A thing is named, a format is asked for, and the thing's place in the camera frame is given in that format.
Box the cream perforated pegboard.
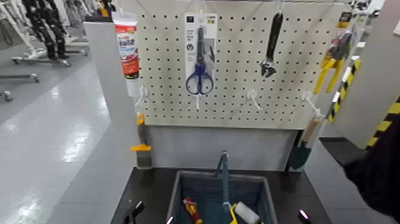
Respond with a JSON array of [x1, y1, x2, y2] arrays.
[[120, 0, 352, 130]]

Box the grey panel with hazard stripes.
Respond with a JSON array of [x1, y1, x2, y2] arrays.
[[328, 0, 400, 150]]

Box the teal grey plastic crate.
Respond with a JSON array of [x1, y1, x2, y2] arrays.
[[165, 170, 279, 224]]

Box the black adjustable wrench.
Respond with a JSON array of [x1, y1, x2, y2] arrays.
[[260, 12, 284, 78]]

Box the white red sealant tube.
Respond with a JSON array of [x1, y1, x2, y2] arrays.
[[111, 11, 140, 98]]

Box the orange handled scraper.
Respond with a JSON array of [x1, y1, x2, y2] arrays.
[[130, 113, 154, 170]]

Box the white paint roller yellow handle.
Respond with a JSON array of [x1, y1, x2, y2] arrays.
[[229, 201, 262, 224]]

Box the large black blurred object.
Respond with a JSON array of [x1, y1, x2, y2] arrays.
[[343, 114, 400, 221]]

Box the yellow handled pliers in package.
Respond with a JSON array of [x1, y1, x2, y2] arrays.
[[314, 11, 354, 95]]

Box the white humanoid robot on stand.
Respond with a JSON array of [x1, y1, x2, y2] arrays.
[[0, 0, 40, 58]]

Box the blue scissors on white card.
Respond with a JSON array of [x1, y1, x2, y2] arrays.
[[184, 12, 218, 95]]

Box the red yellow screwdriver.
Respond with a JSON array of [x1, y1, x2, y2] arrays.
[[182, 197, 203, 224]]

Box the white wrench hook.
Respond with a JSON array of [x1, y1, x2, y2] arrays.
[[274, 0, 286, 15]]

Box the grey wheeled stand base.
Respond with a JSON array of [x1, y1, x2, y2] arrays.
[[11, 49, 90, 67], [0, 73, 40, 83]]

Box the yellow black background machine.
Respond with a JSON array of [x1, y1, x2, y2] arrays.
[[96, 0, 117, 18]]

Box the green trowel with wooden handle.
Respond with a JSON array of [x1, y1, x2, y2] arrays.
[[287, 117, 323, 171]]

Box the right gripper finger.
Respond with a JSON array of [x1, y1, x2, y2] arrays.
[[297, 209, 313, 224]]

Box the grey side partition panel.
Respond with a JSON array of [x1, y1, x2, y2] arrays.
[[46, 21, 143, 224]]

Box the black humanoid robot on stand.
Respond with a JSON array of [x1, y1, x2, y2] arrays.
[[21, 0, 70, 60]]

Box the grey panel below pegboard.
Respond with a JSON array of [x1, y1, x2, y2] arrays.
[[145, 125, 298, 172]]

